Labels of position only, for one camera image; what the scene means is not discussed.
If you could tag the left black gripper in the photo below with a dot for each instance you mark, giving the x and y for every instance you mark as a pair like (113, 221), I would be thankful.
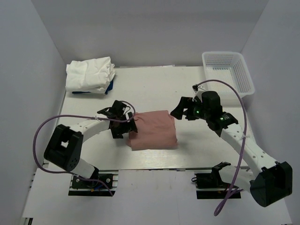
(129, 126)

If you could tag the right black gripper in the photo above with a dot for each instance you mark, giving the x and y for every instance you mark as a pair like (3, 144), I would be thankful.
(178, 112)

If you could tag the pink printed t-shirt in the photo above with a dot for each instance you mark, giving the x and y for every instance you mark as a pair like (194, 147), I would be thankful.
(155, 131)

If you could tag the white t-shirt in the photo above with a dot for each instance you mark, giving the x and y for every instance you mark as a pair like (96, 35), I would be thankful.
(92, 75)

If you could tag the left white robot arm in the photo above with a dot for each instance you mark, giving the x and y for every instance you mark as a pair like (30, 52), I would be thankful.
(65, 145)

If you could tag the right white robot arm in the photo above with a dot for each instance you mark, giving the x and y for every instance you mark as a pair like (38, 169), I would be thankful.
(268, 180)

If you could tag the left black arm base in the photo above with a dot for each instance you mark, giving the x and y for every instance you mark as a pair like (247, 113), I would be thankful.
(79, 187)

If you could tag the blue folded t-shirt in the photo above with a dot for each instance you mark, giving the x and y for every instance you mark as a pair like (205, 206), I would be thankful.
(109, 88)

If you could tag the white plastic mesh basket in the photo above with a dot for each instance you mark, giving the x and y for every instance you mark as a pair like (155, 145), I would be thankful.
(229, 67)

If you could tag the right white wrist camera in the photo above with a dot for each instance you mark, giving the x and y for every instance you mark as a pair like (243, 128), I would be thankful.
(198, 90)

